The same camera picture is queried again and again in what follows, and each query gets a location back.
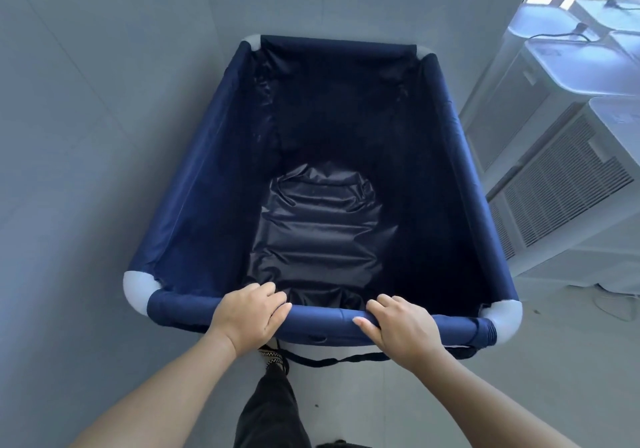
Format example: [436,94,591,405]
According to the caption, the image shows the person's left hand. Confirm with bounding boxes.
[205,282,293,359]

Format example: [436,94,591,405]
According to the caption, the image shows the person's right forearm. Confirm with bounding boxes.
[417,347,583,448]

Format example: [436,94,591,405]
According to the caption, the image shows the navy fabric laundry cart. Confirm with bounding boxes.
[122,34,524,367]

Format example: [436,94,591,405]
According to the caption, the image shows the black woven sandal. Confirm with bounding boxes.
[257,343,291,375]

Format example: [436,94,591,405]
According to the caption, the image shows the person's grey trousers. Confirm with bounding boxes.
[233,362,373,448]

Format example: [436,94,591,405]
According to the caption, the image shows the person's right hand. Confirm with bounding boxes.
[352,294,449,373]

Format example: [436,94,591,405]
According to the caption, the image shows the white power cable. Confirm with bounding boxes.
[593,287,640,323]

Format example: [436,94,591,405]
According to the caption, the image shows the white air purifier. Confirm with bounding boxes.
[517,245,640,296]
[569,0,640,36]
[459,37,640,176]
[485,96,640,279]
[499,4,601,46]

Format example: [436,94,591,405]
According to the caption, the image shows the person's left forearm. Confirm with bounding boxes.
[69,330,241,448]

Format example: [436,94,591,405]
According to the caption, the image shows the black power cable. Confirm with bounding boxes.
[526,21,595,44]

